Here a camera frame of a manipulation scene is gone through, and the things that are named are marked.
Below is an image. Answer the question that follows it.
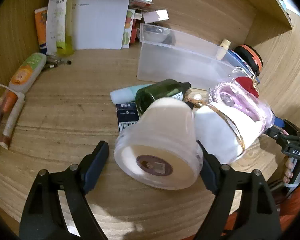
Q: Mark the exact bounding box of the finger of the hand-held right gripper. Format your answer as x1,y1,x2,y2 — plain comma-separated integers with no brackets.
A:
266,116,300,147

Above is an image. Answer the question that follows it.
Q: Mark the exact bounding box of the orange and black round case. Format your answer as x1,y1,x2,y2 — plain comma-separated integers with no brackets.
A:
234,44,263,77

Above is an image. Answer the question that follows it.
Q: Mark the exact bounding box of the small white box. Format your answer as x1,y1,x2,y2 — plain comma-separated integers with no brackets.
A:
142,9,169,24

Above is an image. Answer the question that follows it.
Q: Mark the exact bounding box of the pink beaded clear bag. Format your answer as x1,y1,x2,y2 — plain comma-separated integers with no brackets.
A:
207,79,274,133

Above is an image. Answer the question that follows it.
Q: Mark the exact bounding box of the yellow-green plastic bottle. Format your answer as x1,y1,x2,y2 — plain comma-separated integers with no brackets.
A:
55,0,74,55

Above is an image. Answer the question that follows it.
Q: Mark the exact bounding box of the teal and white tube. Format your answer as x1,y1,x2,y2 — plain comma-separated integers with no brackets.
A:
110,85,140,104

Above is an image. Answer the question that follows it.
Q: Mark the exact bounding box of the white lidded plastic cup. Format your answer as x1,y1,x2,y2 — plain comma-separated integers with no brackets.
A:
114,97,204,190

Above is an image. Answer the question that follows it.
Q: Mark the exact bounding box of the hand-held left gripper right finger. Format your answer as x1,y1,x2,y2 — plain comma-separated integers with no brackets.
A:
194,140,283,240

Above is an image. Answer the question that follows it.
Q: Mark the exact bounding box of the person's right forearm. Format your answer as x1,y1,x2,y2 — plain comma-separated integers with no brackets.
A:
272,180,300,233

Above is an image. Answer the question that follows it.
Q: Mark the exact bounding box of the stack of colourful cards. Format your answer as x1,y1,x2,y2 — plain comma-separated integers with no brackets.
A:
129,0,154,20

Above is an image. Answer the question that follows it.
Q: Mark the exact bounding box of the wooden desktop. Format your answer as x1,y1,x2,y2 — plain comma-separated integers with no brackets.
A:
0,0,300,240

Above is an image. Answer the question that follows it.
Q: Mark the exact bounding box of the orange cream tube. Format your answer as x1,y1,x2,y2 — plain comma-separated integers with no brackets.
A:
34,7,49,49

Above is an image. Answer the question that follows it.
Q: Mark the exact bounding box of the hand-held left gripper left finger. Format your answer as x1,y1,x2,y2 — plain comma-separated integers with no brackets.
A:
19,141,109,240

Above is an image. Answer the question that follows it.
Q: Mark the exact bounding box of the white orange green tube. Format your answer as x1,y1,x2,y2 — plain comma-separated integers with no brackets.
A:
9,52,47,93

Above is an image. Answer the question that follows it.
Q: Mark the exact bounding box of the person's right hand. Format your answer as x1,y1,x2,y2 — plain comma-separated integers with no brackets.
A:
282,158,295,184

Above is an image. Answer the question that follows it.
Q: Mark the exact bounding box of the dark green glass bottle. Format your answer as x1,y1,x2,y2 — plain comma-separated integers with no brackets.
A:
135,79,192,117

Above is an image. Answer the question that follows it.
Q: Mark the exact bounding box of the large white paper sheet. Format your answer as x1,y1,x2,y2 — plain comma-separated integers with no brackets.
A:
71,0,132,50

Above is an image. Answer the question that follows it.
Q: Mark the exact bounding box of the red heart-shaped trinket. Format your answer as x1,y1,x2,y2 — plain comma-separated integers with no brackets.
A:
234,76,260,98

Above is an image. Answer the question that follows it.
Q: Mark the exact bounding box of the white cloth pouch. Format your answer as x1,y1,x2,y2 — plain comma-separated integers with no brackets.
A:
194,102,263,164

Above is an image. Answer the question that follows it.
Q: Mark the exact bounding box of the white and brown tube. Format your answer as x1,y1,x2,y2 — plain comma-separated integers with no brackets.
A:
0,92,25,150

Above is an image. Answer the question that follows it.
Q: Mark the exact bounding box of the long white receipt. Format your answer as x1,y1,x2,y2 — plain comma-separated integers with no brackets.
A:
46,0,67,53

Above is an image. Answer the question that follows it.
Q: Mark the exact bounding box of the cream squeeze tube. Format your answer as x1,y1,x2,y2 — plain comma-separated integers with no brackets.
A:
216,39,231,60

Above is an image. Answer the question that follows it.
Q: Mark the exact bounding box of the brown braided cord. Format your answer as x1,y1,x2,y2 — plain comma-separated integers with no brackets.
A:
186,97,247,153

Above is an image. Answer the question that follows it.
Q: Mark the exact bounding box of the dark blue staples box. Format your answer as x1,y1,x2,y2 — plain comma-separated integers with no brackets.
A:
115,102,140,133

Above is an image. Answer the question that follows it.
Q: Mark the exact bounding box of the clear plastic storage box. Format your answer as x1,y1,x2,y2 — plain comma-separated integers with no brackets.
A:
137,23,249,90

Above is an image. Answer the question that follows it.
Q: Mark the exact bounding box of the fruit print card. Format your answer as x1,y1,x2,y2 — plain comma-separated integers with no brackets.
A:
122,9,137,48

